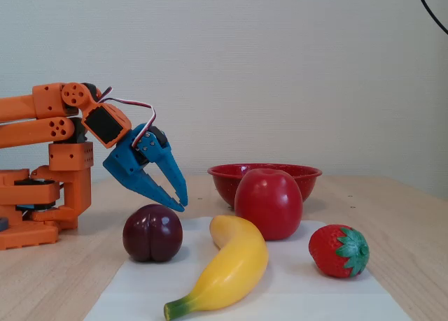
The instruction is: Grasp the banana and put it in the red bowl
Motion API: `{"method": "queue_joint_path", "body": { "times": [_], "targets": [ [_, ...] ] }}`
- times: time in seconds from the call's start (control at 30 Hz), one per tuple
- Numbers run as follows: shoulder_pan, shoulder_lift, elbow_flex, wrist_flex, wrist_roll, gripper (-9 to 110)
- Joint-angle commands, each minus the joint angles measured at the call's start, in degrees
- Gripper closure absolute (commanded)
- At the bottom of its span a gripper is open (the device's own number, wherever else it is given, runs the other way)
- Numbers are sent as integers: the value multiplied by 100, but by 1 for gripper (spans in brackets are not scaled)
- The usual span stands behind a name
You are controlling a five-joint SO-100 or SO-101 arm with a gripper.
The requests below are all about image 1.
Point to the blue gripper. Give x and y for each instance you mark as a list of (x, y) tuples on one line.
[(127, 161)]

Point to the yellow toy banana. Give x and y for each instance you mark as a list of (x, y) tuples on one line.
[(238, 258)]

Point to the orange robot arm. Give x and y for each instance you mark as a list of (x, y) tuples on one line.
[(17, 107)]

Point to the red speckled bowl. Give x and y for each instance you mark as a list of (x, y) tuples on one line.
[(220, 184)]

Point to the dark purple toy plum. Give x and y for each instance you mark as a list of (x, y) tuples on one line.
[(152, 233)]

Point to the red toy apple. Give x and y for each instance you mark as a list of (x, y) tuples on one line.
[(267, 202)]

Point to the white paper sheet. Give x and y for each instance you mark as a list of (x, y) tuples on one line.
[(297, 293)]

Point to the red toy strawberry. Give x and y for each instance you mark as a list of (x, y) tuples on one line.
[(325, 251)]

